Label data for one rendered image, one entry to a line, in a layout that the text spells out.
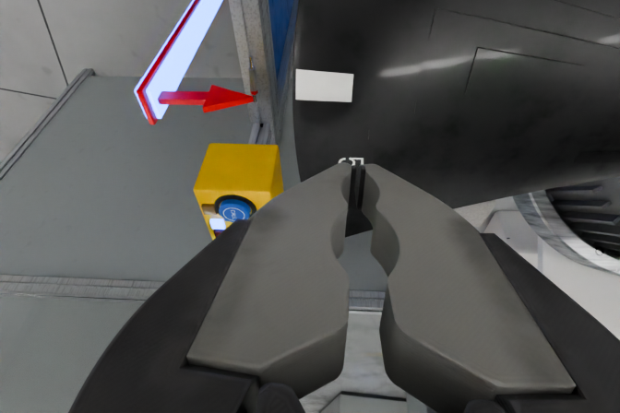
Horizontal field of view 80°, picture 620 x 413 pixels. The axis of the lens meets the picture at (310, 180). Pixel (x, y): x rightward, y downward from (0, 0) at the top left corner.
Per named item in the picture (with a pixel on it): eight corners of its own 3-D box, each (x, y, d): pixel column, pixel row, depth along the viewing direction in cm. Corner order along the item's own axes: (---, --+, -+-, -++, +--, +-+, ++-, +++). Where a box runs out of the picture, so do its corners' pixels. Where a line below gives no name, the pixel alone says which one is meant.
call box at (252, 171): (287, 206, 65) (280, 260, 58) (231, 204, 65) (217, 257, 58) (280, 136, 53) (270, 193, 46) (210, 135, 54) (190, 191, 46)
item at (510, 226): (538, 253, 90) (555, 296, 83) (470, 251, 91) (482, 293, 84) (574, 210, 78) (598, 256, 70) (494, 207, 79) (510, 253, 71)
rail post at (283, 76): (305, -20, 128) (280, 125, 76) (294, -20, 128) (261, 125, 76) (305, -33, 125) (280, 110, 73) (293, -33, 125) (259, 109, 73)
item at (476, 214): (479, 220, 82) (482, 229, 81) (411, 215, 82) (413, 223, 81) (494, 195, 76) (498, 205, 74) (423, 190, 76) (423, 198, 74)
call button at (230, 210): (253, 215, 51) (251, 225, 49) (224, 213, 51) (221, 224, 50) (249, 195, 48) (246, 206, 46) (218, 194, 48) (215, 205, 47)
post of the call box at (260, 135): (271, 135, 68) (262, 187, 59) (256, 135, 68) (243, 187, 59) (269, 123, 65) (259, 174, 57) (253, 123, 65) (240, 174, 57)
